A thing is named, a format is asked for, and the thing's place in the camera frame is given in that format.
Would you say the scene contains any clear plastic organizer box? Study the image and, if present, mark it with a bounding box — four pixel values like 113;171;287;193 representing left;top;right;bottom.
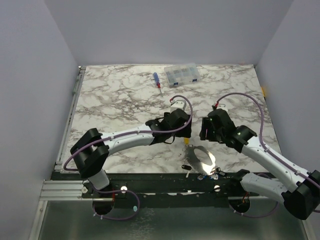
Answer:
164;63;201;87

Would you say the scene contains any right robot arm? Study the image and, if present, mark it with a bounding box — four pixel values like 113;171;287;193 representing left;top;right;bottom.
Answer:
199;108;320;220

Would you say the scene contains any aluminium frame rail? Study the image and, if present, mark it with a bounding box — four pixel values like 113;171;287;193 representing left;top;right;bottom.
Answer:
39;180;83;201

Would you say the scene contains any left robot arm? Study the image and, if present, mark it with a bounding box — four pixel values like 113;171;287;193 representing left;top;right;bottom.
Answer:
70;108;192;190

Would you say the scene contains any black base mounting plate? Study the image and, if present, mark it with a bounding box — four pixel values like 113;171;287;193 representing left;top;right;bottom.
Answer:
51;172;250;212

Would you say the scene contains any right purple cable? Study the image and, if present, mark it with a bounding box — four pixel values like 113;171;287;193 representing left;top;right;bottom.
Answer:
216;92;320;218

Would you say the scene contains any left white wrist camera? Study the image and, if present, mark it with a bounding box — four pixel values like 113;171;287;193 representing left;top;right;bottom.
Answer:
170;99;187;113

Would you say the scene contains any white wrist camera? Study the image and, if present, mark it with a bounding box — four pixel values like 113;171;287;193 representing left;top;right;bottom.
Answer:
212;102;228;112
170;99;187;113

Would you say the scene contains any grey large key ring holder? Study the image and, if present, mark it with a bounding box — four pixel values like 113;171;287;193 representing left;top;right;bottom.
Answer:
184;144;217;176

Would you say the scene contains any yellow key tag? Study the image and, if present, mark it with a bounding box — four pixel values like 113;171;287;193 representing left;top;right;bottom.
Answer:
184;138;190;145

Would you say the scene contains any purple cable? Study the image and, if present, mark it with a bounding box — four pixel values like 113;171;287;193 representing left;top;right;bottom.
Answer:
216;92;320;218
62;95;194;221

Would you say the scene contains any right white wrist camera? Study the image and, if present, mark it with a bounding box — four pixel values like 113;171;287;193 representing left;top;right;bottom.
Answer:
212;102;228;112

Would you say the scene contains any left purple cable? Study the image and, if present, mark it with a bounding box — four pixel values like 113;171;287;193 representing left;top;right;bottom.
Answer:
62;95;194;221

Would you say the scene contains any blue red screwdriver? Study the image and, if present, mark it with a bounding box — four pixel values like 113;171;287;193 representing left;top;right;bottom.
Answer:
153;72;163;97

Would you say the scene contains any black key tag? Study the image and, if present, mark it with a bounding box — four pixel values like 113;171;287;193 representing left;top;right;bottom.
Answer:
181;164;192;171
216;167;226;176

